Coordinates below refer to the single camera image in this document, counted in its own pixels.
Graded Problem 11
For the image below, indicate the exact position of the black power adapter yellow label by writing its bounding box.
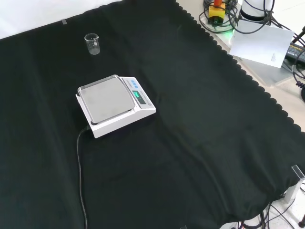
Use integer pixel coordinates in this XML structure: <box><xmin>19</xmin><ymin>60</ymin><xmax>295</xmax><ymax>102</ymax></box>
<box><xmin>285</xmin><ymin>41</ymin><xmax>305</xmax><ymax>63</ymax></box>

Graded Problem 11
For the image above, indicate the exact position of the black bench cloth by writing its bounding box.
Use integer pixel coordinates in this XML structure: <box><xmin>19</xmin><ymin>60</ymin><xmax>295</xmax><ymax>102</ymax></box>
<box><xmin>0</xmin><ymin>0</ymin><xmax>305</xmax><ymax>229</ymax></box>

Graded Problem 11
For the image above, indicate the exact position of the grey metal base plate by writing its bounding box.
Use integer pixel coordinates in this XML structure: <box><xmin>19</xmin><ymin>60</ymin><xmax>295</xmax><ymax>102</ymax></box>
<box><xmin>232</xmin><ymin>54</ymin><xmax>300</xmax><ymax>87</ymax></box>

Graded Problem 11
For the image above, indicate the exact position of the black balance power cable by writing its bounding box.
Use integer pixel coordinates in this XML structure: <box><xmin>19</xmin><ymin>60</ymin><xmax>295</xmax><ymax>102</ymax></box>
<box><xmin>76</xmin><ymin>125</ymin><xmax>91</xmax><ymax>229</ymax></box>

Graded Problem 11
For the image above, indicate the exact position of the silver metal bracket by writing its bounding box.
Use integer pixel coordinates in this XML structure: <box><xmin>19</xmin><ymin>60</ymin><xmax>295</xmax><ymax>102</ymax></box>
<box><xmin>283</xmin><ymin>178</ymin><xmax>305</xmax><ymax>204</ymax></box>

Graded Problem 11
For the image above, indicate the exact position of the pale white board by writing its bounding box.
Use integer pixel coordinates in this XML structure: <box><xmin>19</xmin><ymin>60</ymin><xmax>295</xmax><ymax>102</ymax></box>
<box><xmin>229</xmin><ymin>19</ymin><xmax>295</xmax><ymax>69</ymax></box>

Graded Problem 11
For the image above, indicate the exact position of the white electronic balance steel pan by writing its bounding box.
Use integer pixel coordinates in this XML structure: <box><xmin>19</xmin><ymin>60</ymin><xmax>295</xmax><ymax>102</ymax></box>
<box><xmin>75</xmin><ymin>74</ymin><xmax>157</xmax><ymax>139</ymax></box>

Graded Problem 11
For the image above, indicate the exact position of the yellow stop button box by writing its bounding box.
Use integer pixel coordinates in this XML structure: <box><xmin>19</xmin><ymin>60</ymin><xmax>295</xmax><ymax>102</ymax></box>
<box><xmin>207</xmin><ymin>0</ymin><xmax>226</xmax><ymax>25</ymax></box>

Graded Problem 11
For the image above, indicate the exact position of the small clear glass beaker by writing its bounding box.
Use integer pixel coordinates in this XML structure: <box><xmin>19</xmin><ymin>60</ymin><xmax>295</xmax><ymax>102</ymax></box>
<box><xmin>84</xmin><ymin>33</ymin><xmax>100</xmax><ymax>56</ymax></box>

